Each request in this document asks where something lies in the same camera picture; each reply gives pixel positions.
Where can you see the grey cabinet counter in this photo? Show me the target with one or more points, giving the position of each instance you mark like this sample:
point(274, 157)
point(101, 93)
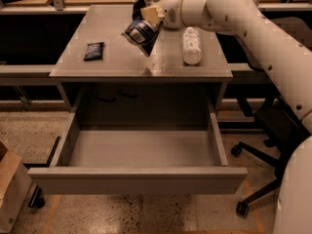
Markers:
point(132, 89)

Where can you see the black caster wheel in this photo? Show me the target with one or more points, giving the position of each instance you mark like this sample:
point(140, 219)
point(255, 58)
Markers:
point(37, 200)

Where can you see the black office chair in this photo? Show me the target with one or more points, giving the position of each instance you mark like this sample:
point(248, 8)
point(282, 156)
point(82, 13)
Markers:
point(263, 102)

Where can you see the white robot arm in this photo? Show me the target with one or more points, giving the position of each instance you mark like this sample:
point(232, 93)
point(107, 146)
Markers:
point(289, 67)

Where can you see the white plastic bottle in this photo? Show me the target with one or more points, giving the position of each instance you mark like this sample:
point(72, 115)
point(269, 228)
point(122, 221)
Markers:
point(191, 46)

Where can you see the small dark blue snack bag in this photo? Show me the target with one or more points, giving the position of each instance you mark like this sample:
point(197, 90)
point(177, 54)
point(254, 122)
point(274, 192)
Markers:
point(94, 51)

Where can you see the grey open top drawer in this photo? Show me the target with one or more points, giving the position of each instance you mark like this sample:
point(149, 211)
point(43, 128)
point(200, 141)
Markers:
point(139, 160)

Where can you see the brown cardboard box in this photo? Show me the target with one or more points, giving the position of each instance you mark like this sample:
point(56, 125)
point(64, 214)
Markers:
point(14, 185)

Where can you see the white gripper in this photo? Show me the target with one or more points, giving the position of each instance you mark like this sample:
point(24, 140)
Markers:
point(171, 14)

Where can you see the blue chip bag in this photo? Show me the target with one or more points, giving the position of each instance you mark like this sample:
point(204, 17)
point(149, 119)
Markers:
point(143, 34)

